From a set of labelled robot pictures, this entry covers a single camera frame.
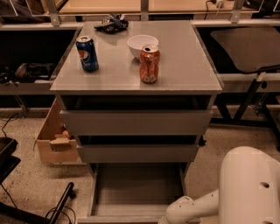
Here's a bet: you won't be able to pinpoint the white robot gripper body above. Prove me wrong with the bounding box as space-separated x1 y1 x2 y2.
157 196 199 224

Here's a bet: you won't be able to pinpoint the grey bottom drawer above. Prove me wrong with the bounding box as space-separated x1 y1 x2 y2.
78 163 186 224

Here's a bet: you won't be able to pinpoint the grey drawer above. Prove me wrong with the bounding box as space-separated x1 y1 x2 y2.
60 110 212 136
78 163 186 224
77 144 199 163

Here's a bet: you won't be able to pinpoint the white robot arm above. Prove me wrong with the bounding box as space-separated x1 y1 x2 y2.
158 146 280 224

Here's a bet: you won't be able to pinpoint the grey middle drawer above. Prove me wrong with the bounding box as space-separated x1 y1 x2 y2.
77 144 199 163

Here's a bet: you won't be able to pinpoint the grey drawer cabinet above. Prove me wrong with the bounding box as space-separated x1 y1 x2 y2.
49 19 224 165

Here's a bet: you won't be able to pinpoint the grey top drawer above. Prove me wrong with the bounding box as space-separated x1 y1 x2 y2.
60 110 212 136

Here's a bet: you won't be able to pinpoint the cardboard box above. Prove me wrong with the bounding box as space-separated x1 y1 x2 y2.
36 100 80 164

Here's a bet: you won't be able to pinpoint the orange soda can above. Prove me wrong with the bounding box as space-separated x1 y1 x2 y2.
139 45 160 83

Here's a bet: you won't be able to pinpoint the white bowl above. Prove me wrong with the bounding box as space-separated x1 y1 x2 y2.
127 34 158 60

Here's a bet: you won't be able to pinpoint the black chair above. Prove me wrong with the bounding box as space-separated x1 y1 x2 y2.
211 26 280 74

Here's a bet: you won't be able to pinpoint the blue Pepsi can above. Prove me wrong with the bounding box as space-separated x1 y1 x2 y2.
75 36 99 72

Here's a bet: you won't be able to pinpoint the black tray stand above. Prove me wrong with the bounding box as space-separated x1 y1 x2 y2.
0 137 20 184

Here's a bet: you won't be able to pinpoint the black crumpled bag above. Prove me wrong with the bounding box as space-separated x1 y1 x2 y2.
94 14 129 34

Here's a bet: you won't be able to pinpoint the white power adapter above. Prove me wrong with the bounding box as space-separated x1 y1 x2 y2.
216 0 224 8

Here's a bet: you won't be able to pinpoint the black headphones on shelf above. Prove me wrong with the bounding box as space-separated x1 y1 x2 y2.
0 63 56 84

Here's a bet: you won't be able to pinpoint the black base leg with cable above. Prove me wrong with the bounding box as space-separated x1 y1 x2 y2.
0 182 76 224

